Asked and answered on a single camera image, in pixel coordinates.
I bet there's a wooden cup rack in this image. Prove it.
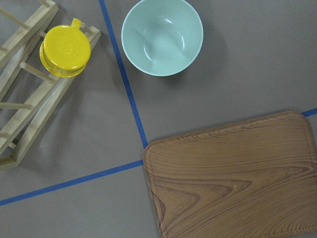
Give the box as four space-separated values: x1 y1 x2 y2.
0 0 101 171

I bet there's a light green bowl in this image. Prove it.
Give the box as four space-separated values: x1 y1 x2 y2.
121 0 204 76

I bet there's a wooden cutting board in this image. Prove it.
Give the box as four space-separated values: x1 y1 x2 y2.
143 111 317 238

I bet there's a yellow cup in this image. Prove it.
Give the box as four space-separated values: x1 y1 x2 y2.
40 18 91 78

